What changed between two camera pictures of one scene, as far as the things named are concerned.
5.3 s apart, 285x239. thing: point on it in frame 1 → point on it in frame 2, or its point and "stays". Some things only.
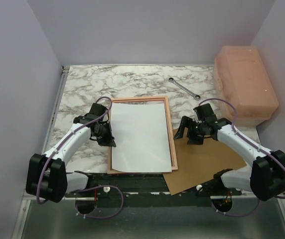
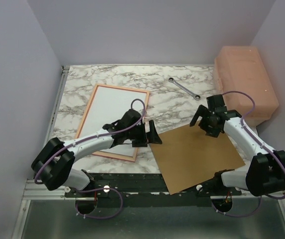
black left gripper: x=108 y=141 → x=150 y=137
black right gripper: x=186 y=122 → x=212 y=131
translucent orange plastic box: x=241 y=78 stays
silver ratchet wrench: x=197 y=97 stays
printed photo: x=140 y=134 → x=110 y=105
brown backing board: x=197 y=164 stays
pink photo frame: x=174 y=163 → x=120 y=157
